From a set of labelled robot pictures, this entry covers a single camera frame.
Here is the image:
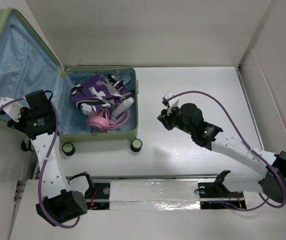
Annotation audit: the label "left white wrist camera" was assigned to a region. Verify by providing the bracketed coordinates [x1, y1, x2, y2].
[0, 97, 25, 123]

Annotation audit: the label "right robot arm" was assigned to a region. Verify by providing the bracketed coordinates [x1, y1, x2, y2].
[157, 101, 286, 203]

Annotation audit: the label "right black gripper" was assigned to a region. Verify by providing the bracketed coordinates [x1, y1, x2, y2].
[157, 104, 194, 136]

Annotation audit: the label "pink headphones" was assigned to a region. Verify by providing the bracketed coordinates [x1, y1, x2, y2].
[86, 109, 129, 132]

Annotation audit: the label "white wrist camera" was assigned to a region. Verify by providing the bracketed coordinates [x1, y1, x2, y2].
[162, 91, 179, 115]
[0, 97, 25, 123]

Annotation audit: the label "metal base rail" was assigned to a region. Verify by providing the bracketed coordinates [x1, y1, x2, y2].
[62, 176, 249, 210]

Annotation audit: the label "white plastic bottle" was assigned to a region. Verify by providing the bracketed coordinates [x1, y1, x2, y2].
[111, 97, 135, 118]

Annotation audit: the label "green suitcase blue lining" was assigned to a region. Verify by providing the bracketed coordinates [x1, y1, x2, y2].
[0, 8, 142, 151]

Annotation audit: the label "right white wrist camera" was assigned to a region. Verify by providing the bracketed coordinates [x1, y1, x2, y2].
[162, 91, 179, 115]

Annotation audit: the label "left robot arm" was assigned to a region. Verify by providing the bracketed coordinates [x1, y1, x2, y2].
[0, 90, 96, 229]

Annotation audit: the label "purple camouflage cloth bag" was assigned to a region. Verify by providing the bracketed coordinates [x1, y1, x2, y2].
[70, 73, 135, 115]

